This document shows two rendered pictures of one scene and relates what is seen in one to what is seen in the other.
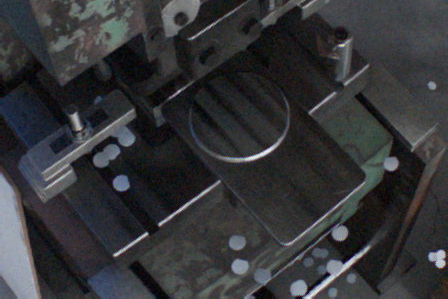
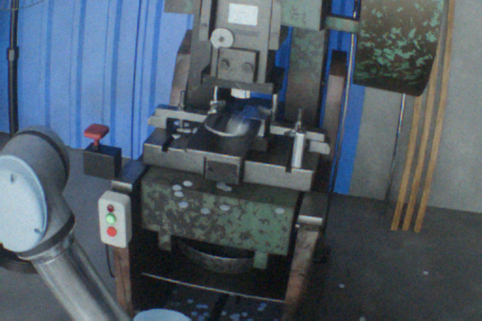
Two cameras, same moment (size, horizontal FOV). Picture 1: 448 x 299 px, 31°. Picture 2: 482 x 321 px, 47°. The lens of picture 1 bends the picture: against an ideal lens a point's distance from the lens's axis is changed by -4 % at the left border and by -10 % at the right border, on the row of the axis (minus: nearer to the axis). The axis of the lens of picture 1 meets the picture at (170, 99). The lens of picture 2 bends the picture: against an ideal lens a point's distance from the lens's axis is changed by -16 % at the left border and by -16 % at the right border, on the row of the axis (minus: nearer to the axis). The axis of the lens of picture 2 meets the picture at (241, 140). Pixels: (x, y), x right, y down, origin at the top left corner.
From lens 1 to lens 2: 124 cm
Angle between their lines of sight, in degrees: 44
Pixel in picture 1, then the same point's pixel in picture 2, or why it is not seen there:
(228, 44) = (235, 71)
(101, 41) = (183, 5)
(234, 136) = (218, 125)
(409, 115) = (313, 209)
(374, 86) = (313, 195)
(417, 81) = not seen: outside the picture
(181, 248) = (168, 172)
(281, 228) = (191, 145)
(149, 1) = (206, 8)
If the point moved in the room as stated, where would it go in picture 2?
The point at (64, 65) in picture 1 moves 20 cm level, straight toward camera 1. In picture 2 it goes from (168, 3) to (119, 17)
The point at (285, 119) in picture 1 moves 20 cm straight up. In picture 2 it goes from (241, 133) to (249, 54)
